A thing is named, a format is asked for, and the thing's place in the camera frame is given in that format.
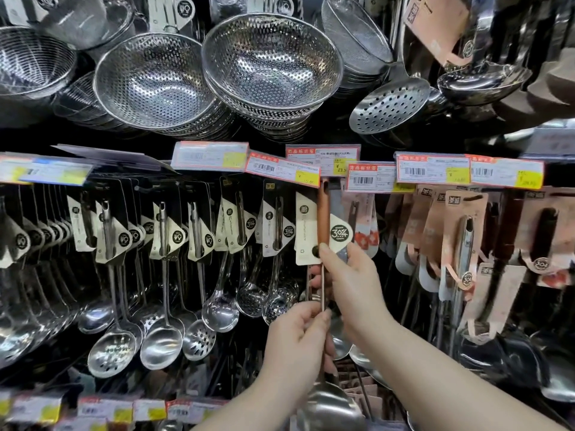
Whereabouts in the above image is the person's right hand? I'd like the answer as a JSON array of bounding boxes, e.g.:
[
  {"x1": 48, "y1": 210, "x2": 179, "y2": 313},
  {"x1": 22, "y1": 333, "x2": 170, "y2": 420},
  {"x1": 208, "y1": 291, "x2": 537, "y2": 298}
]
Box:
[{"x1": 309, "y1": 242, "x2": 397, "y2": 345}]

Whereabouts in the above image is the person's left hand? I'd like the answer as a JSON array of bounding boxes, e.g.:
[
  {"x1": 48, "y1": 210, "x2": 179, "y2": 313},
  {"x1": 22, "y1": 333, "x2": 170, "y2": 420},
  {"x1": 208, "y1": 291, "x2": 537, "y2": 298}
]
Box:
[{"x1": 258, "y1": 302, "x2": 338, "y2": 400}]

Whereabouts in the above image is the steel ladle with wooden handle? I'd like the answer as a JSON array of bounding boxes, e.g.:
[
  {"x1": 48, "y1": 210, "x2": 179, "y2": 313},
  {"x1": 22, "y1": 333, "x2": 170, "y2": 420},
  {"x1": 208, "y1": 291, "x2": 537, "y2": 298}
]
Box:
[{"x1": 294, "y1": 178, "x2": 367, "y2": 431}]

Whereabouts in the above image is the person's right forearm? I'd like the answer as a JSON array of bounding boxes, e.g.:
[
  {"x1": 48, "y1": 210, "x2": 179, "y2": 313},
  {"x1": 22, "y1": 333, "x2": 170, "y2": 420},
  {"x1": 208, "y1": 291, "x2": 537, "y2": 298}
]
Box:
[{"x1": 352, "y1": 316, "x2": 569, "y2": 431}]

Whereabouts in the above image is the person's left forearm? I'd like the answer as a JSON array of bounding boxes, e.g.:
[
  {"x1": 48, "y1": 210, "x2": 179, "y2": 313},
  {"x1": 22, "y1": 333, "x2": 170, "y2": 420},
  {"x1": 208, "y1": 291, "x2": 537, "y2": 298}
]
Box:
[{"x1": 191, "y1": 377, "x2": 324, "y2": 431}]

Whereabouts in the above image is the row of pink-card kitchen utensils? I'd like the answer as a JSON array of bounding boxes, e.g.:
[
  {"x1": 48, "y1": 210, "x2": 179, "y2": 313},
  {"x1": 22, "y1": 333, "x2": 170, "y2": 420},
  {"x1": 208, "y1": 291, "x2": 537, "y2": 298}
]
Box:
[{"x1": 330, "y1": 186, "x2": 575, "y2": 418}]

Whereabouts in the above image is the row of orange price tags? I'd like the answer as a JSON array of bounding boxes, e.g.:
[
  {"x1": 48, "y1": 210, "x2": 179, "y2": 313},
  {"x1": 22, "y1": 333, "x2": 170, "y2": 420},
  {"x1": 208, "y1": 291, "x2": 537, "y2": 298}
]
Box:
[{"x1": 0, "y1": 141, "x2": 545, "y2": 194}]

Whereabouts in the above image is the row of black-card steel spoons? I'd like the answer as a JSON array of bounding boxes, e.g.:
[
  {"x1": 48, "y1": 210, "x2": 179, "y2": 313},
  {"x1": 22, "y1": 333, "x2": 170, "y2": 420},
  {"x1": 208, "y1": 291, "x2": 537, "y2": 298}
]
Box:
[{"x1": 0, "y1": 177, "x2": 301, "y2": 380}]

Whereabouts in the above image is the flat perforated steel skimmer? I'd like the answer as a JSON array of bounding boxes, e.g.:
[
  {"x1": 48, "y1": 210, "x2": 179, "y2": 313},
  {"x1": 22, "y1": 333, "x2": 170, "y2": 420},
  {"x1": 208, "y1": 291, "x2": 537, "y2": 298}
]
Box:
[{"x1": 349, "y1": 22, "x2": 432, "y2": 136}]

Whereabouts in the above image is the stack of large-hole steel colanders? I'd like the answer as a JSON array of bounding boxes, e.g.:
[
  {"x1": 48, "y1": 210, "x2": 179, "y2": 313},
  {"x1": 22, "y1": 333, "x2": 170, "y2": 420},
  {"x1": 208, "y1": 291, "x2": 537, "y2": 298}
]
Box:
[{"x1": 202, "y1": 13, "x2": 344, "y2": 142}]

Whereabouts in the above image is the stack of fine mesh sieves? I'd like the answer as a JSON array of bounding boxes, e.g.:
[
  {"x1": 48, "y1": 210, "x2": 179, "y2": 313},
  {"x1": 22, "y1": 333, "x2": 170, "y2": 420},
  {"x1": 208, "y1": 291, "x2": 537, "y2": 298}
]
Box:
[{"x1": 321, "y1": 0, "x2": 396, "y2": 92}]

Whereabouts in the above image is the row of small shelf labels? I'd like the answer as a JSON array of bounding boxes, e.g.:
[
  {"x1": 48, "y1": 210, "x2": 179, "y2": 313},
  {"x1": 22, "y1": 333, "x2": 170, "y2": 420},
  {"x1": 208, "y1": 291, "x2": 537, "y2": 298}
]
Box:
[{"x1": 0, "y1": 392, "x2": 230, "y2": 431}]

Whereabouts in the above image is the steel soup ladle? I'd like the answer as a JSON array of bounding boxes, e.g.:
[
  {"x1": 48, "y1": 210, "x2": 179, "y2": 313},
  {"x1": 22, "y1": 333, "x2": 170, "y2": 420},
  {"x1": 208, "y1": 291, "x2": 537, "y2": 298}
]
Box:
[{"x1": 438, "y1": 0, "x2": 533, "y2": 107}]

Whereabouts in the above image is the stack of fine-hole steel colanders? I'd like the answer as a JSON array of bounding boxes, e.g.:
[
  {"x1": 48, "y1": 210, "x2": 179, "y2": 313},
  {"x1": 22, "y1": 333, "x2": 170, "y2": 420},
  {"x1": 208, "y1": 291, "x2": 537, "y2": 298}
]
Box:
[{"x1": 93, "y1": 32, "x2": 236, "y2": 140}]

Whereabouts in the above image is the pink packaging card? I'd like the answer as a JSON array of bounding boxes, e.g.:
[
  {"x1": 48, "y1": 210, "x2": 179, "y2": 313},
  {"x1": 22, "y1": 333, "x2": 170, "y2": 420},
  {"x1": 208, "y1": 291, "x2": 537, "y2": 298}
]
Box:
[{"x1": 403, "y1": 0, "x2": 472, "y2": 68}]

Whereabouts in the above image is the stack of mesh strainers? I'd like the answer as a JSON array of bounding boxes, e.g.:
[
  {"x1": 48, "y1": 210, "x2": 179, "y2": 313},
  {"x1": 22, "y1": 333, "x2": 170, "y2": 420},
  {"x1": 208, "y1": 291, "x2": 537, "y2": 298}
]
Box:
[{"x1": 38, "y1": 0, "x2": 135, "y2": 52}]

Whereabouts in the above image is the stack of wire basket strainers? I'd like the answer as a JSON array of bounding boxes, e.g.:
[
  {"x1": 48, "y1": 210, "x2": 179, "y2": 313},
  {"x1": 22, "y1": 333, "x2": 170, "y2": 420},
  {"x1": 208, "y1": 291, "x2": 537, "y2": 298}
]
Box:
[{"x1": 53, "y1": 72, "x2": 117, "y2": 128}]

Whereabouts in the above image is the wire mesh steel strainer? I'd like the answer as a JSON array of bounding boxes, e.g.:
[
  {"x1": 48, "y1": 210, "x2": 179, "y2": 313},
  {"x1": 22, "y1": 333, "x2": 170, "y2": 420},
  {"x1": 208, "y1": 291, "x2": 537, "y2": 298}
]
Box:
[{"x1": 0, "y1": 26, "x2": 78, "y2": 104}]

